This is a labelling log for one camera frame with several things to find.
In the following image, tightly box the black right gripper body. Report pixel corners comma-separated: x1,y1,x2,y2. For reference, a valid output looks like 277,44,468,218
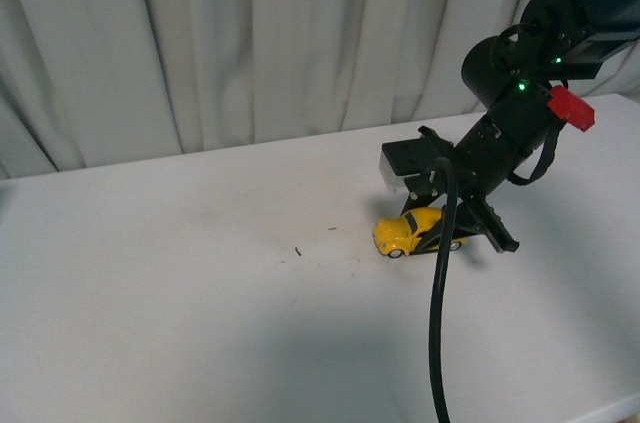
404,126,530,253

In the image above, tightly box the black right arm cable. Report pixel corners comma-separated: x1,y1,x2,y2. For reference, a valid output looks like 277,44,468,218
428,156,459,423

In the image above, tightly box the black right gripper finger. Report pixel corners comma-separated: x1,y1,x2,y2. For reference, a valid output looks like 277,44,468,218
413,204,481,254

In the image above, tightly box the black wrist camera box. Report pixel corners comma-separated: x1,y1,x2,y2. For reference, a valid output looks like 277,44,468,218
379,138,439,194

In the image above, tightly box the grey pleated curtain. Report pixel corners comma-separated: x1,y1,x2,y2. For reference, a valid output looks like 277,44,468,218
0,0,640,180

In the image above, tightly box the yellow beetle toy car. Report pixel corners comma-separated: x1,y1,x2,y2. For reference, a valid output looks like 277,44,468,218
373,206,470,259

